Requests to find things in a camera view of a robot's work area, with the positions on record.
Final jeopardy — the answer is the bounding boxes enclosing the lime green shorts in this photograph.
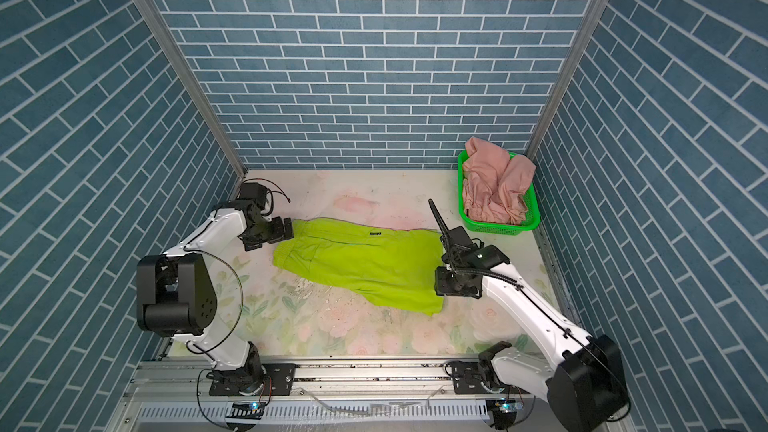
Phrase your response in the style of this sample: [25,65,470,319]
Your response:
[273,218,444,315]

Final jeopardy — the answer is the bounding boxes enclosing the pink shorts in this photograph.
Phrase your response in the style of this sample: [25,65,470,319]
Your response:
[461,137,536,226]

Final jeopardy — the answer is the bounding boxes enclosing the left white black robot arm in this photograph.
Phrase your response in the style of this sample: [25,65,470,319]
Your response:
[136,199,296,397]

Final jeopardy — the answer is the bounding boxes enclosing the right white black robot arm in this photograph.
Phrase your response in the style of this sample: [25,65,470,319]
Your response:
[435,245,632,431]

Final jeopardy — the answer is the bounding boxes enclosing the green plastic basket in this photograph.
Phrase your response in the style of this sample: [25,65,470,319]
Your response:
[457,150,541,236]

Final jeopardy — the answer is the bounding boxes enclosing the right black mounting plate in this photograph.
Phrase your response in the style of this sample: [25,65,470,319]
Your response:
[443,360,526,395]

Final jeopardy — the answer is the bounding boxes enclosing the black mounting plate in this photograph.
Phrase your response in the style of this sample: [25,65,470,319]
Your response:
[205,363,296,397]
[443,360,526,395]

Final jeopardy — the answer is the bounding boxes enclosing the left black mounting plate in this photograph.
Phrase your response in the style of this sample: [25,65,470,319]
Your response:
[205,363,296,397]

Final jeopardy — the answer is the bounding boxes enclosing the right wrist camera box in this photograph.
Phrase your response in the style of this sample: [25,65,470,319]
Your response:
[446,226,475,253]

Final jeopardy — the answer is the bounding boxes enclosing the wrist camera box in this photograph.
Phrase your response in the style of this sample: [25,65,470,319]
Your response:
[236,182,269,210]
[446,226,475,253]

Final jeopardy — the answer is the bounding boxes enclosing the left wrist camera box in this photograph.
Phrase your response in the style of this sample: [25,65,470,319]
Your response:
[236,182,269,210]

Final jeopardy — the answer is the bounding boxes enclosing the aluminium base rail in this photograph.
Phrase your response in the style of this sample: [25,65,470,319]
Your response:
[119,355,625,404]

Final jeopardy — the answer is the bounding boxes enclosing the left aluminium corner post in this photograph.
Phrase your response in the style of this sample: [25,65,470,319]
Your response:
[132,0,247,179]

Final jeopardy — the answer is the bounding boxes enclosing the aluminium corner post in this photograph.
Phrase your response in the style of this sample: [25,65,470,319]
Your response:
[524,0,609,159]
[132,0,247,179]

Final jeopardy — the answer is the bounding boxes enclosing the right aluminium corner post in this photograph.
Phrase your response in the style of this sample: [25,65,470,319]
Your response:
[524,0,609,159]

